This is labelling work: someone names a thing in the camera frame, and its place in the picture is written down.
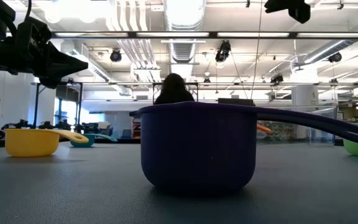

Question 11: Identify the person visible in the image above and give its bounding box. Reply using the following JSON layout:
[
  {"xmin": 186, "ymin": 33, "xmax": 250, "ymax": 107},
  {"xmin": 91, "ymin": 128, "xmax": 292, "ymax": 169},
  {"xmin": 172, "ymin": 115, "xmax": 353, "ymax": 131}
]
[{"xmin": 153, "ymin": 73, "xmax": 196, "ymax": 105}]

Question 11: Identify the black computer monitor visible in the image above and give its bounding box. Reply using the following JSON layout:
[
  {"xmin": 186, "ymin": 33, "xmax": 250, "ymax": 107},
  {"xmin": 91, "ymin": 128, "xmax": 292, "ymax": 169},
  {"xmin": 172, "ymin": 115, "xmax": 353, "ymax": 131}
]
[{"xmin": 218, "ymin": 98, "xmax": 256, "ymax": 107}]

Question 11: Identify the purple measuring cup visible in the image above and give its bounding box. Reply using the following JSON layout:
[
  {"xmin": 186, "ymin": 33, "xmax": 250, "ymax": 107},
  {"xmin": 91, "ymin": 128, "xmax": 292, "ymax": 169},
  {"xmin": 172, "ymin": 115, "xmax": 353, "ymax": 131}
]
[{"xmin": 129, "ymin": 101, "xmax": 358, "ymax": 195}]

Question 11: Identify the teal measuring cup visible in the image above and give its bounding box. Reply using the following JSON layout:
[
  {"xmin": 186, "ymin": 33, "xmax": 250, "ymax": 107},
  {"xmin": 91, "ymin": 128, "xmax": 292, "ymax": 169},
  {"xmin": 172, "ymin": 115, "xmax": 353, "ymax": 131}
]
[{"xmin": 70, "ymin": 133, "xmax": 118, "ymax": 148}]

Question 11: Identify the silver ventilation duct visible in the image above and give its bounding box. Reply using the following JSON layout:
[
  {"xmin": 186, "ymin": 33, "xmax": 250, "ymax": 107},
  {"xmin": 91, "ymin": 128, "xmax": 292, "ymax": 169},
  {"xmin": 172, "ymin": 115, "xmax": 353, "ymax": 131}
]
[{"xmin": 163, "ymin": 0, "xmax": 206, "ymax": 63}]

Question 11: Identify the yellow measuring cup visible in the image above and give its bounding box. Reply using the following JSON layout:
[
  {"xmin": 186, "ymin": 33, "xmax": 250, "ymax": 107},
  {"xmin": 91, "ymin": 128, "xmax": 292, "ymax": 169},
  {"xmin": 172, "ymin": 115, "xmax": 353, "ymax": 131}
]
[{"xmin": 4, "ymin": 128, "xmax": 90, "ymax": 158}]

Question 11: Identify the red storage bin rack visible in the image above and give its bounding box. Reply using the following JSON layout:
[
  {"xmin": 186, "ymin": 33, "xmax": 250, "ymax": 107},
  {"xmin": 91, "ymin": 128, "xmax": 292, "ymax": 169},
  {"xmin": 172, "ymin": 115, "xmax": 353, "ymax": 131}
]
[{"xmin": 132, "ymin": 121, "xmax": 142, "ymax": 139}]

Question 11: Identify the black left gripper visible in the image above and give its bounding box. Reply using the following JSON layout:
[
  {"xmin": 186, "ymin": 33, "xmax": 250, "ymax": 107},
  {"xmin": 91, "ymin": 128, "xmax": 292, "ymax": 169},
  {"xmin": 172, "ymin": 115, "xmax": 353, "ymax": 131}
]
[{"xmin": 0, "ymin": 42, "xmax": 89, "ymax": 90}]

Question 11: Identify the black metal stand frame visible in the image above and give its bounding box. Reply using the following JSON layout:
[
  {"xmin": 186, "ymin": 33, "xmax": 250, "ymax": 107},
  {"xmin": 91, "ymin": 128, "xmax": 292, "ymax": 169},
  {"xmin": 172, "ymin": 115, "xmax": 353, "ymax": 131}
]
[{"xmin": 32, "ymin": 79, "xmax": 84, "ymax": 129}]

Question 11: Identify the clear plastic basket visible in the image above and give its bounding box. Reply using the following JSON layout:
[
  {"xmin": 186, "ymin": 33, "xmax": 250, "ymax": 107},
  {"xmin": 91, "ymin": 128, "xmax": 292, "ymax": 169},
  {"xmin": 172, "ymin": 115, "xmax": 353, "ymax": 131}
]
[{"xmin": 255, "ymin": 105, "xmax": 337, "ymax": 146}]

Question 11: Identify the orange measuring cup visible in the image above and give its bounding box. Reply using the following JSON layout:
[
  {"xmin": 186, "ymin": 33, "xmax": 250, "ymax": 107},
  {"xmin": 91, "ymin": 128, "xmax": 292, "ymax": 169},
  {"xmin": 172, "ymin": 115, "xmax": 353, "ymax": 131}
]
[{"xmin": 255, "ymin": 123, "xmax": 273, "ymax": 135}]

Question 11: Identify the black ceiling spotlight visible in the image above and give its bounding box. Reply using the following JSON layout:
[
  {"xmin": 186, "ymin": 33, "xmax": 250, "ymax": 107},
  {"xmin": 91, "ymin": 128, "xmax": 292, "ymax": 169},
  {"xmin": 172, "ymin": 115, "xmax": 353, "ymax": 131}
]
[
  {"xmin": 328, "ymin": 52, "xmax": 343, "ymax": 63},
  {"xmin": 214, "ymin": 40, "xmax": 232, "ymax": 63},
  {"xmin": 109, "ymin": 49, "xmax": 123, "ymax": 63}
]

